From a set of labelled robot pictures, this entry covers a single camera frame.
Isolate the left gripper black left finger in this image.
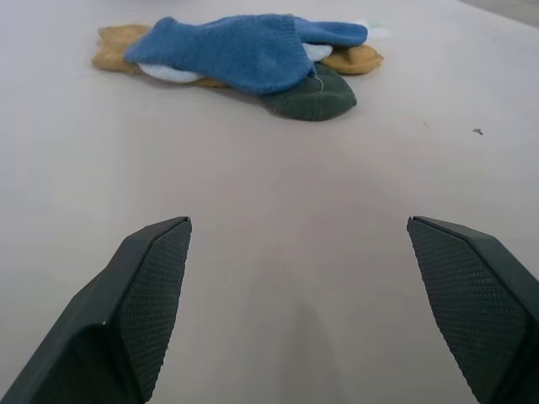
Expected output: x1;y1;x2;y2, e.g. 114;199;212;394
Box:
0;215;193;404

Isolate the pale grey-white sock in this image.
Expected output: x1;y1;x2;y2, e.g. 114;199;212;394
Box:
136;41;334;84

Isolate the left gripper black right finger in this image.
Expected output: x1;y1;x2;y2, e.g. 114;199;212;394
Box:
406;215;539;404

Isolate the tan sock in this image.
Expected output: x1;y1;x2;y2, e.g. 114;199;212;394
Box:
91;24;237;90
321;44;385;76

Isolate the dark green sock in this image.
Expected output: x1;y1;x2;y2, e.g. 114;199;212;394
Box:
260;62;358;122

